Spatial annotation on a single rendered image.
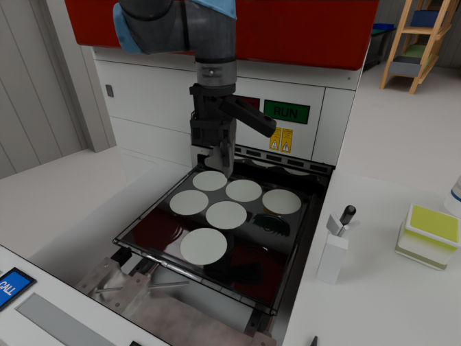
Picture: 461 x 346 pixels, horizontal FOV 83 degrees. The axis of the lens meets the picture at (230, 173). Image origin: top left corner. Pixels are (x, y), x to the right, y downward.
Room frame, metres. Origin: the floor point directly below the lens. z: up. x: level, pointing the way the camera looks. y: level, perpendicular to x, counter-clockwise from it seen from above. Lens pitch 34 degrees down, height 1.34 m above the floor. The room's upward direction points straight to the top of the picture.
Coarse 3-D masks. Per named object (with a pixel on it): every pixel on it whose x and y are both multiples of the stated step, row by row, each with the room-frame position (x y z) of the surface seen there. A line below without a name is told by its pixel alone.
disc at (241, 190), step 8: (232, 184) 0.60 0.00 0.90; (240, 184) 0.60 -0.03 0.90; (248, 184) 0.60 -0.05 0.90; (256, 184) 0.60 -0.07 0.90; (232, 192) 0.57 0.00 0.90; (240, 192) 0.57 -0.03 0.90; (248, 192) 0.57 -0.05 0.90; (256, 192) 0.57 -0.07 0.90; (240, 200) 0.53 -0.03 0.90; (248, 200) 0.53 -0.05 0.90
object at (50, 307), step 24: (0, 264) 0.29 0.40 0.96; (24, 264) 0.29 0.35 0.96; (48, 288) 0.24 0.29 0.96; (72, 288) 0.24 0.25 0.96; (0, 312) 0.20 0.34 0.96; (24, 312) 0.21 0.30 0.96; (48, 312) 0.21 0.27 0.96; (72, 312) 0.20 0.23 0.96; (96, 312) 0.20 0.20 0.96; (0, 336) 0.17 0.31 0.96; (24, 336) 0.17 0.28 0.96; (48, 336) 0.17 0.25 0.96; (72, 336) 0.17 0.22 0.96; (96, 336) 0.17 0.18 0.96; (120, 336) 0.17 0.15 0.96; (144, 336) 0.17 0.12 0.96
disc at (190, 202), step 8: (184, 192) 0.57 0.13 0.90; (192, 192) 0.57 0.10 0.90; (200, 192) 0.57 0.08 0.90; (176, 200) 0.53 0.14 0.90; (184, 200) 0.53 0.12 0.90; (192, 200) 0.53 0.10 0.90; (200, 200) 0.53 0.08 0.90; (208, 200) 0.53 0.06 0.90; (176, 208) 0.50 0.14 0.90; (184, 208) 0.50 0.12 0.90; (192, 208) 0.50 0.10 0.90; (200, 208) 0.50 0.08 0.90
